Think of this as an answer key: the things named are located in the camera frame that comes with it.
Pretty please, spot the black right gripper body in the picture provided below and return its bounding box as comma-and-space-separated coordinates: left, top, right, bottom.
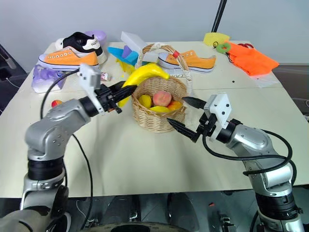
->
195, 112, 217, 140

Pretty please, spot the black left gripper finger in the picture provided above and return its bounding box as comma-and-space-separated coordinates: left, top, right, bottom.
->
106, 81, 126, 92
111, 86, 137, 107

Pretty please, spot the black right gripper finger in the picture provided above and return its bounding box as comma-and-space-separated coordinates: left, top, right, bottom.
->
166, 117, 200, 144
182, 96, 206, 110

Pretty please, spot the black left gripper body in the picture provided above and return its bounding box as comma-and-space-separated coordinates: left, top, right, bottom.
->
95, 84, 123, 115

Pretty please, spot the yellow banana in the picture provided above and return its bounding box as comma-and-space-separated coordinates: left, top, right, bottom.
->
117, 63, 170, 108

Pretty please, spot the yellow plastic sheet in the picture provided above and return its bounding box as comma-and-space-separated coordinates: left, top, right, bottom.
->
115, 58, 136, 79

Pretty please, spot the orange yellow mango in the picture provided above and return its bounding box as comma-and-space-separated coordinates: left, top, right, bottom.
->
167, 100, 183, 112

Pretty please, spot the yellow lemon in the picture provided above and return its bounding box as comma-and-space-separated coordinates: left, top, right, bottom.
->
138, 94, 153, 108

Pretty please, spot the cyan and purple foam toy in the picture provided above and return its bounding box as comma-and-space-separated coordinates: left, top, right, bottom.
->
107, 45, 140, 66

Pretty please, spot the pink peach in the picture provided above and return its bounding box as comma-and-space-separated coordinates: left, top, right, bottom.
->
153, 90, 173, 107

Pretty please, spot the orange canvas sneaker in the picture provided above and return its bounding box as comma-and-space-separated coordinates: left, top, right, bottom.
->
37, 49, 100, 72
157, 49, 217, 74

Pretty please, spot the small white box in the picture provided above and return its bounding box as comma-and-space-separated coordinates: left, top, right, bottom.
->
140, 51, 160, 64

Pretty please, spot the white cardboard box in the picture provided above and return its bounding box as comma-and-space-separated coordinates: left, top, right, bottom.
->
120, 31, 148, 54

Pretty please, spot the lilac plastic cup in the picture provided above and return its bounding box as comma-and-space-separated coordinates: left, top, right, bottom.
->
84, 29, 108, 47

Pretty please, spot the black and white sneaker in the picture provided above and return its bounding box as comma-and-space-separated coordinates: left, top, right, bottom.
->
55, 31, 108, 65

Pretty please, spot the purple plastic bag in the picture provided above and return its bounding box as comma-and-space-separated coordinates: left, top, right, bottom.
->
31, 63, 68, 94

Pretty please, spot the yellow sponge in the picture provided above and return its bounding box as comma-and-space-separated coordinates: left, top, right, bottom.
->
203, 31, 231, 47

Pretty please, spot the orange cloth bag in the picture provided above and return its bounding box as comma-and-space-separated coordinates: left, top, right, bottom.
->
225, 41, 281, 77

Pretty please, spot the dark rounded shape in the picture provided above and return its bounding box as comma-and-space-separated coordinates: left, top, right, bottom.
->
167, 192, 197, 227
103, 194, 142, 224

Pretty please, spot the black tripod pole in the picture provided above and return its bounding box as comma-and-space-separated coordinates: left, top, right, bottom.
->
211, 0, 228, 33

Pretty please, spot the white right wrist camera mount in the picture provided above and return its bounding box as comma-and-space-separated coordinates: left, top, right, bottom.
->
203, 92, 233, 142

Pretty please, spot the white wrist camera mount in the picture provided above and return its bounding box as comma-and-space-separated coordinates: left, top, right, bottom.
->
203, 92, 233, 142
77, 63, 106, 116

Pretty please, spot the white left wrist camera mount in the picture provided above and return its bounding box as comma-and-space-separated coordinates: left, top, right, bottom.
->
77, 63, 106, 116

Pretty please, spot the wicker basket with handle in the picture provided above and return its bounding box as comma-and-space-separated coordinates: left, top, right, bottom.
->
131, 43, 194, 133

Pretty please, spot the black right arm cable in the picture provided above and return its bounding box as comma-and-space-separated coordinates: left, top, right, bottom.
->
202, 129, 298, 187

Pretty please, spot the green ring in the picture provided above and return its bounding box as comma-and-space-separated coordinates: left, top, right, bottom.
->
215, 43, 232, 54

